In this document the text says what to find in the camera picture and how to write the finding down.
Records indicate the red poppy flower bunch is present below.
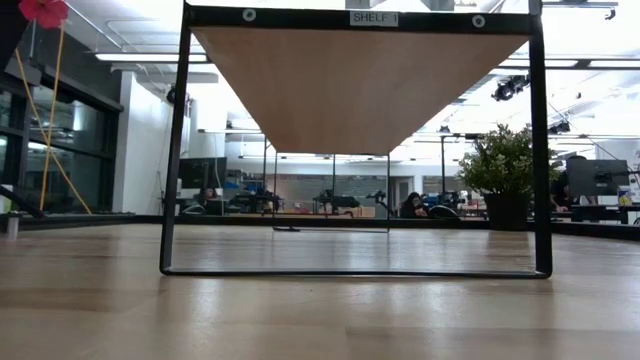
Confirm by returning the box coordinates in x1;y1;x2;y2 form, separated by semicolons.
18;0;71;30

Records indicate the wooden board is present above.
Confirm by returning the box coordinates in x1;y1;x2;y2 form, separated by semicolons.
158;0;555;281

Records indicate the black computer monitor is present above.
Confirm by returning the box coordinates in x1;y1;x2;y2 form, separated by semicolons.
178;156;229;190
566;158;631;197

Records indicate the potted green plant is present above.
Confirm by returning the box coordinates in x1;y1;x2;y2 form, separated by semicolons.
457;123;564;232

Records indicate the black hanging spot fixture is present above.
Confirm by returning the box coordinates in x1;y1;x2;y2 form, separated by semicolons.
492;73;531;103

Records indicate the ceiling light strip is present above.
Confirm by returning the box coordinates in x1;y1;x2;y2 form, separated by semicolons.
94;52;209;64

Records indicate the black slanted bar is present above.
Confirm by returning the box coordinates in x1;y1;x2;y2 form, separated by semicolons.
0;183;47;221

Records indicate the black table frame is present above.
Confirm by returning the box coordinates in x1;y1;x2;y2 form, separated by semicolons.
0;212;640;242

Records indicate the long yellow cable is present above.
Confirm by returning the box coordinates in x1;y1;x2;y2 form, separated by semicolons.
13;22;94;216

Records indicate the small grey post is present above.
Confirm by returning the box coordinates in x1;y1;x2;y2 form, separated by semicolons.
5;210;21;240

